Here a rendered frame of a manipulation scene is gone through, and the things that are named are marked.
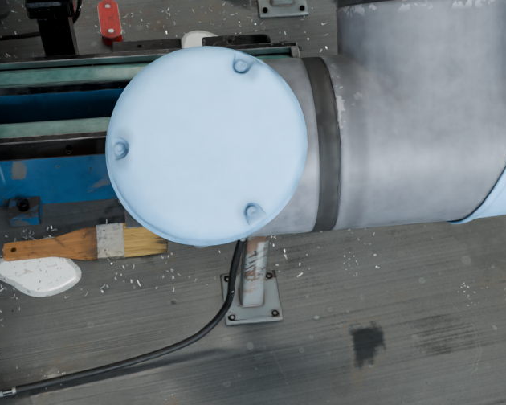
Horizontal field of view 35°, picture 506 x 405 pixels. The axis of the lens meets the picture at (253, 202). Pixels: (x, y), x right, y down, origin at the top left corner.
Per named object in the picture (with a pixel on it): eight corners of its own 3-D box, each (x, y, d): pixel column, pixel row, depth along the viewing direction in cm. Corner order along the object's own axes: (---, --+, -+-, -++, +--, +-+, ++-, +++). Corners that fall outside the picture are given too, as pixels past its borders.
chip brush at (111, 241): (3, 271, 99) (2, 267, 98) (4, 237, 101) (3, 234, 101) (169, 253, 101) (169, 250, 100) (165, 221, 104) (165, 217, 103)
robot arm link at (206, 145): (331, 237, 35) (104, 255, 34) (290, 235, 48) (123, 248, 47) (314, 27, 36) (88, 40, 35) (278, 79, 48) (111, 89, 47)
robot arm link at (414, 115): (577, -11, 37) (312, 2, 35) (574, 233, 39) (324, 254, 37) (494, 5, 46) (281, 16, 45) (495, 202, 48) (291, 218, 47)
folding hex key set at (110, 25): (97, 10, 127) (95, 0, 125) (117, 7, 127) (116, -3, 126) (103, 47, 122) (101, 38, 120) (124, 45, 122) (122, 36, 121)
